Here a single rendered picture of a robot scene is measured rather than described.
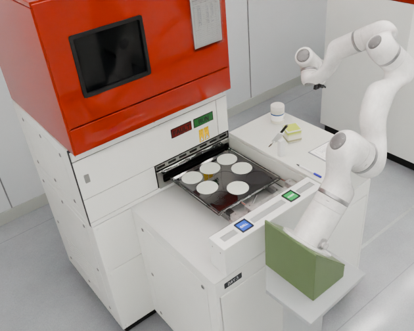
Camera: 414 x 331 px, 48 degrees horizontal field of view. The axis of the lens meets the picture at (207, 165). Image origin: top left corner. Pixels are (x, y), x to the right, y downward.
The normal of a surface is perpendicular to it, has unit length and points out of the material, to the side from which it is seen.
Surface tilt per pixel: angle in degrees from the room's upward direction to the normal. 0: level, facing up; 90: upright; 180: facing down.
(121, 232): 90
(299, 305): 0
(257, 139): 0
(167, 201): 0
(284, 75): 90
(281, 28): 90
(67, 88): 90
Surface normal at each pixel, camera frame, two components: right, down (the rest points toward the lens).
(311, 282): -0.78, 0.41
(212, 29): 0.61, 0.40
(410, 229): -0.09, -0.82
